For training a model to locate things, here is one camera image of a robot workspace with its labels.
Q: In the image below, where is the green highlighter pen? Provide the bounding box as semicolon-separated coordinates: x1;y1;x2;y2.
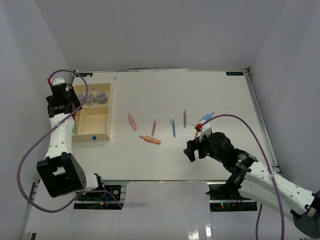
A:
71;123;77;135

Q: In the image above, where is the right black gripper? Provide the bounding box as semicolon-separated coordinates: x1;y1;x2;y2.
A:
183;131;225;164

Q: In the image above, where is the aluminium frame rail right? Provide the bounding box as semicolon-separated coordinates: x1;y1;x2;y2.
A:
243;67;279;167

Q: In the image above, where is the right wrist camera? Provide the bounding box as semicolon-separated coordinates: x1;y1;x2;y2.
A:
195;123;212;142

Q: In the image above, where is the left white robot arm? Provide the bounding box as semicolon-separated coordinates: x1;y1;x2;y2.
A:
36;78;106;200

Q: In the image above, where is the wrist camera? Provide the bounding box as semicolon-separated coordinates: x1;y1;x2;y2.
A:
47;78;67;88
195;123;212;142

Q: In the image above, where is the right corner label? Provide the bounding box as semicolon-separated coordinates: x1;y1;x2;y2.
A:
226;71;244;76

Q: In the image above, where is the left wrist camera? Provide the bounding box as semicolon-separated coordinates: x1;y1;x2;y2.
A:
47;78;67;88

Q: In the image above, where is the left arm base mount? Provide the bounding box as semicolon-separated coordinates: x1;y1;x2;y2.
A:
73;181;127;210

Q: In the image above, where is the orange brown marker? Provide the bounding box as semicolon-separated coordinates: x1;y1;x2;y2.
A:
194;131;199;139

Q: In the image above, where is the cream compartment organizer tray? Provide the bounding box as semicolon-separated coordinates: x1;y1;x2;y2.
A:
72;83;113;142

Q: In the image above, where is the orange highlighter pen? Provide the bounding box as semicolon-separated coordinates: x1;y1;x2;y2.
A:
139;135;161;145

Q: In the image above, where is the clear round container left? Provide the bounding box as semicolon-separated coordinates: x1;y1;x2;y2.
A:
77;92;86;104

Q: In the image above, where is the blue marker pen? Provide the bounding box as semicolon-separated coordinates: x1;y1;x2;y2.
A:
172;119;176;138

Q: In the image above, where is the corner label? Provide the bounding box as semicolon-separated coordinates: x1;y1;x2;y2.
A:
77;72;93;78
226;71;244;76

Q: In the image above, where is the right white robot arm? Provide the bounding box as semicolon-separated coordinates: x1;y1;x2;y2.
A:
183;132;320;239

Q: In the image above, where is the clear round container purple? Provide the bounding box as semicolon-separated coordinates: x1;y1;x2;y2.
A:
95;91;108;105

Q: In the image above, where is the pink highlighter pen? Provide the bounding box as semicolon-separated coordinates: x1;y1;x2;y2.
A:
128;113;138;131

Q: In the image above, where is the purple marker red tip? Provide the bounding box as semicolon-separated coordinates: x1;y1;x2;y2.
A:
151;119;157;137

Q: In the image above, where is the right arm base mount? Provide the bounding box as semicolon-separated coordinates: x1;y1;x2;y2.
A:
206;175;258;213

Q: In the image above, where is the blue highlighter pen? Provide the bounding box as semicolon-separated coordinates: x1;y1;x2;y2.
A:
198;112;215;123

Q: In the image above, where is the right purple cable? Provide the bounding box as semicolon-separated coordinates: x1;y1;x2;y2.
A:
199;113;286;240

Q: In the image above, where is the clear round container stacked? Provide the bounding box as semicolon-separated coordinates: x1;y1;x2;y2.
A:
85;92;96;106

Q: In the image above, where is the left corner label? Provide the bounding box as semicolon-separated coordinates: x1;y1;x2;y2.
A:
77;72;93;78

